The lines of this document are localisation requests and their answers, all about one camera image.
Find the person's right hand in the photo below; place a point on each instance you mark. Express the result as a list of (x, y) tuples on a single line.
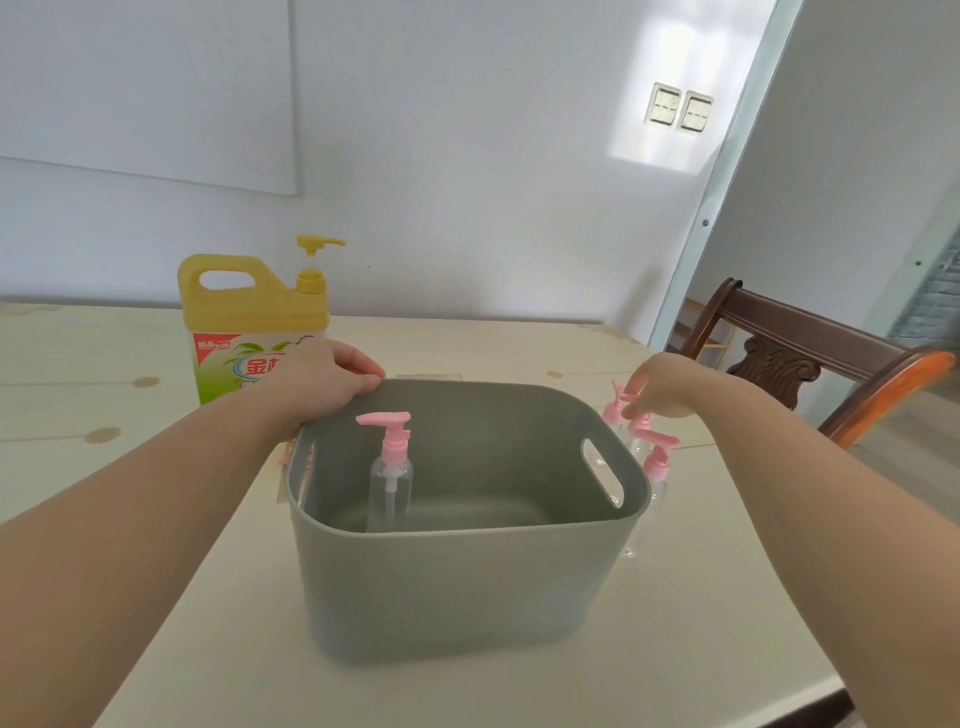
[(675, 386)]

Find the person's left hand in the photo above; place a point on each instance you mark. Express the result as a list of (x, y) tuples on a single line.
[(322, 382)]

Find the pink textured cloth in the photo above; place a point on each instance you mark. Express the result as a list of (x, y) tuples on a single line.
[(288, 454)]

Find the yellow detergent jug with pump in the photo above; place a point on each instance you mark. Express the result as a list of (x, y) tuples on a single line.
[(240, 307)]

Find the small clear plastic bottle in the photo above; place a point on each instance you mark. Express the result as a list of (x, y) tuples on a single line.
[(390, 495), (658, 510)]

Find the grey-green plastic basket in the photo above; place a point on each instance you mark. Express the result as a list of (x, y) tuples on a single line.
[(450, 592)]

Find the person's right forearm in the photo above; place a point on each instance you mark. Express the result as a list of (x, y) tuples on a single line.
[(825, 562)]

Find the person's left forearm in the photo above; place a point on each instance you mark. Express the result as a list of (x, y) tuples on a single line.
[(120, 547)]

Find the pale yellow wooden rack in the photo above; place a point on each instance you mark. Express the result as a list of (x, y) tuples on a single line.
[(709, 345)]

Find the dark wooden chair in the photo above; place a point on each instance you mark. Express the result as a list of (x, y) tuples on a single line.
[(810, 330)]

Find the white door frame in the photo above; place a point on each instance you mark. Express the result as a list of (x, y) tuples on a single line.
[(720, 180)]

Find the white wall switch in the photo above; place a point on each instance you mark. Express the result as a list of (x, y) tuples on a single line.
[(696, 112), (664, 105)]

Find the white wall board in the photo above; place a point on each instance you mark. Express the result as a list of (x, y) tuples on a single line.
[(142, 82)]

